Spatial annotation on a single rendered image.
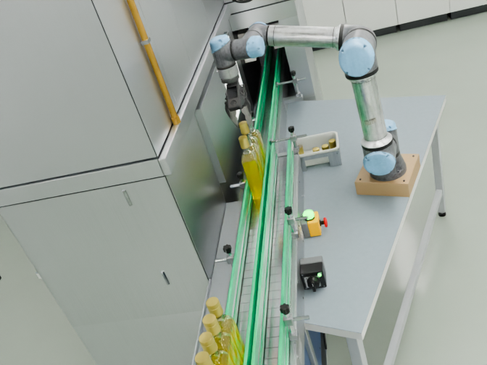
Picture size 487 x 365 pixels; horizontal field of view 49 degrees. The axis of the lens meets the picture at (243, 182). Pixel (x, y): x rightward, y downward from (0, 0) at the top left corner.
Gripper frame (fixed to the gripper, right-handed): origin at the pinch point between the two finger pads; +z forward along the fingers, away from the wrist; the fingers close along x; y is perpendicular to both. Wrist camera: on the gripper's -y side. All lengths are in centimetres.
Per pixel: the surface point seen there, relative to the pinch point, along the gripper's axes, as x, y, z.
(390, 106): -61, 75, 44
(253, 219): 2.1, -21.9, 30.4
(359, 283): -35, -50, 43
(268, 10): -6, 108, -12
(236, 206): 10.2, -11.3, 30.4
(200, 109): 12.4, -7.0, -13.2
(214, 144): 12.2, -5.9, 3.0
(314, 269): -21, -49, 35
